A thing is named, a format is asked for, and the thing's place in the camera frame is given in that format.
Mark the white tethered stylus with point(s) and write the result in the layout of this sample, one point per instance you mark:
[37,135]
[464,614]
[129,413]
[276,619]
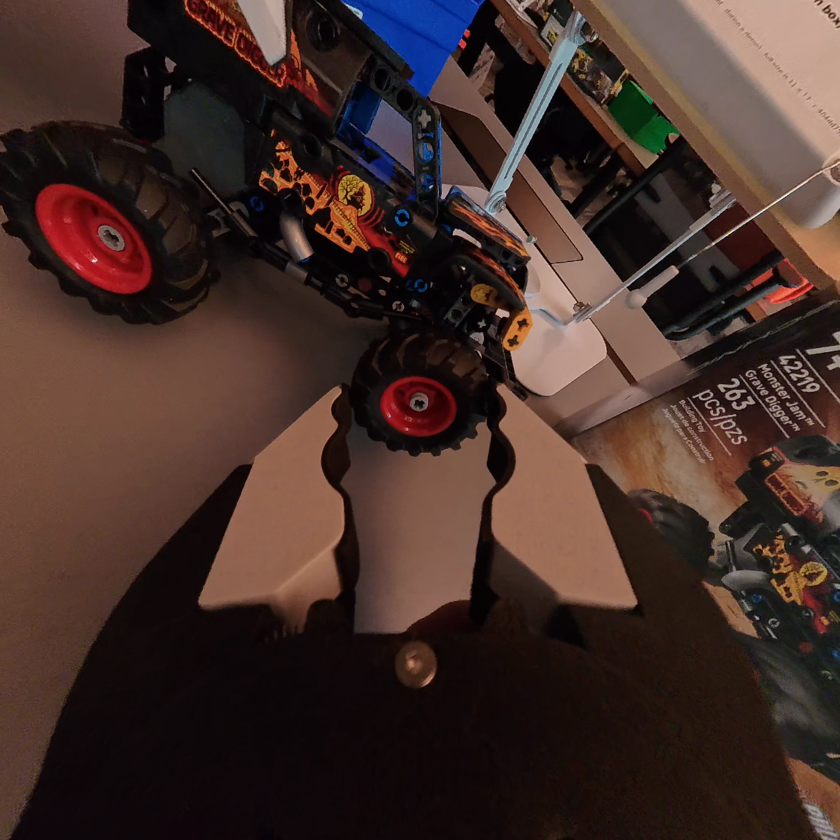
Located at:
[663,277]

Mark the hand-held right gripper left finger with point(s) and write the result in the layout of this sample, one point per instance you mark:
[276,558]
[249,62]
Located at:
[275,525]

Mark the white tilted board stand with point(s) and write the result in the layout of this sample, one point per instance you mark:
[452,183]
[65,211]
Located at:
[564,354]

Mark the green bin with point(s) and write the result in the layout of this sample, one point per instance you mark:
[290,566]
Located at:
[640,115]

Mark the toy brick monster truck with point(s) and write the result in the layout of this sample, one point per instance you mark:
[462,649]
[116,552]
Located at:
[341,197]

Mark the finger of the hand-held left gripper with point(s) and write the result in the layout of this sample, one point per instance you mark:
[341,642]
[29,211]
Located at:
[262,26]

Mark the toy set cardboard box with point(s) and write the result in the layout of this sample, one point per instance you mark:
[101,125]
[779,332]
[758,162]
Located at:
[754,426]

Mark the blue plastic bin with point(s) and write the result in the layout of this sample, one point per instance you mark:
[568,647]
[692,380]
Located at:
[407,26]

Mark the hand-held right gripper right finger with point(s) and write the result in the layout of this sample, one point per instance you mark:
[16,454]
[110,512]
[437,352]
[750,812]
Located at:
[558,525]

